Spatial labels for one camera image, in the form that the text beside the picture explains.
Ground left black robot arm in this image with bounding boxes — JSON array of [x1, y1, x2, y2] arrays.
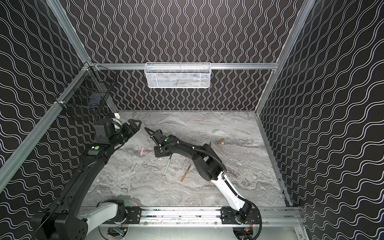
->
[[31, 118, 142, 240]]

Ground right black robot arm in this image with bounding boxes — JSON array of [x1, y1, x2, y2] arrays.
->
[[145, 127, 252, 223]]

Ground green pen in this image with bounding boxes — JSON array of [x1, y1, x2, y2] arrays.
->
[[165, 155, 172, 172]]

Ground orange pen lower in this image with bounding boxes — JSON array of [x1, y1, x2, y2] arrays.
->
[[181, 164, 192, 183]]

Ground white mesh basket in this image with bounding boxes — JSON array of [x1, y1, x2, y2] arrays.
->
[[144, 62, 212, 89]]

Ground black wire basket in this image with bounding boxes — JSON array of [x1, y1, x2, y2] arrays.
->
[[56, 64, 119, 120]]

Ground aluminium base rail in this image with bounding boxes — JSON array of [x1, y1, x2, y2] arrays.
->
[[77, 206, 302, 227]]

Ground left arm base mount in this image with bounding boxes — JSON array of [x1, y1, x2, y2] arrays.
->
[[103, 207, 142, 225]]

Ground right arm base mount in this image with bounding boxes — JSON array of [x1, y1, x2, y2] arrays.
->
[[220, 207, 261, 225]]

